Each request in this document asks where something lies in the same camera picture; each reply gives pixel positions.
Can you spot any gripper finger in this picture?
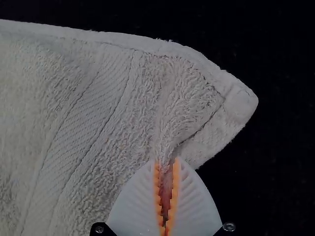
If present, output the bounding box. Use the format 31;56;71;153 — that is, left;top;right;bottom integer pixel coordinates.
89;159;166;236
168;156;236;236

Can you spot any pale towel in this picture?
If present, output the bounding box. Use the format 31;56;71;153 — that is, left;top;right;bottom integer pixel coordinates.
0;19;259;236

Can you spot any black mat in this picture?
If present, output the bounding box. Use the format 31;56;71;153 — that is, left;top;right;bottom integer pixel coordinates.
0;0;315;236

